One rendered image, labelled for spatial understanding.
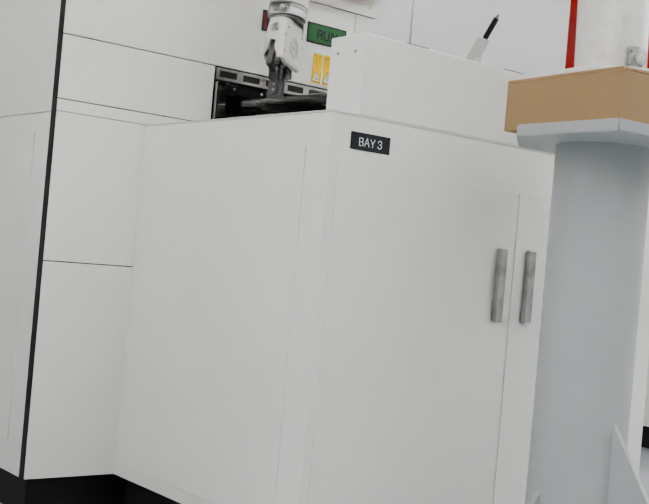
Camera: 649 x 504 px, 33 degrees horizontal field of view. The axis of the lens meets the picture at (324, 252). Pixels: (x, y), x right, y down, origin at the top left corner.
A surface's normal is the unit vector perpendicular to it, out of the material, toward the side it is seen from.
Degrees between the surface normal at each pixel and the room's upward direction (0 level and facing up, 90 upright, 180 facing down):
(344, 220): 90
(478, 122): 90
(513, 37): 90
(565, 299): 90
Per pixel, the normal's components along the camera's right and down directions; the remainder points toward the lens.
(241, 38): 0.62, 0.05
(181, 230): -0.77, -0.07
